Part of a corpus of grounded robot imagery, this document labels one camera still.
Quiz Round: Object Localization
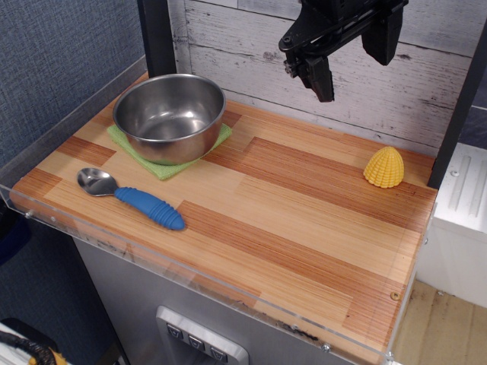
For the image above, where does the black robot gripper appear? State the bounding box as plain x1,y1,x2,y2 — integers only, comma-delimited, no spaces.
279,1,409,103

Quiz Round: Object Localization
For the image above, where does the stainless steel bowl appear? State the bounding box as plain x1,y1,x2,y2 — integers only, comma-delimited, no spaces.
113,74,226,166

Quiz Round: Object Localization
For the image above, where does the clear acrylic counter guard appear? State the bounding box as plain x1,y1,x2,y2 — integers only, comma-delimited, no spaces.
0,55,438,365

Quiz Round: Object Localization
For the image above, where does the yellow plastic corn piece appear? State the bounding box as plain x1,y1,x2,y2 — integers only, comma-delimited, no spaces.
363,146,405,189

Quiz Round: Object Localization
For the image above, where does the white side cabinet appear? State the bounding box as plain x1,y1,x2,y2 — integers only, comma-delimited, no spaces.
416,143,486,307

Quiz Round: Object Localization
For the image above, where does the green microfiber cloth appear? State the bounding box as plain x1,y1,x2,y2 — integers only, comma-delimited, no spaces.
106,122,233,181

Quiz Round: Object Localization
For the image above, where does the silver toy fridge cabinet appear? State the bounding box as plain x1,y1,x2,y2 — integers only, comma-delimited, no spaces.
72,237,343,365

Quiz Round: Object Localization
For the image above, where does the grey dispenser button panel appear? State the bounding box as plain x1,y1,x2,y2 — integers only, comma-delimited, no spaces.
156,306,250,364

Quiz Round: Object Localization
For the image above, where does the yellow object bottom left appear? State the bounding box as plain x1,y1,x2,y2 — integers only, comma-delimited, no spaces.
27,348,69,365

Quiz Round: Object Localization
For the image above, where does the black right frame post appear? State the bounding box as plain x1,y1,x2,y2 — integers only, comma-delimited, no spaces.
427,24,486,189

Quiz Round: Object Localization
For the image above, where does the black vertical frame post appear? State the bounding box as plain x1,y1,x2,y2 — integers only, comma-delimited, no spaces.
137,0,183,78

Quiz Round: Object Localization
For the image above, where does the blue handled metal spoon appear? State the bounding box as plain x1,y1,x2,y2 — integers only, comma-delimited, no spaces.
77,167,186,230

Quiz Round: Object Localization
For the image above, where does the black braided cable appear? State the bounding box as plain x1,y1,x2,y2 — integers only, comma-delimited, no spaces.
0,329,46,365

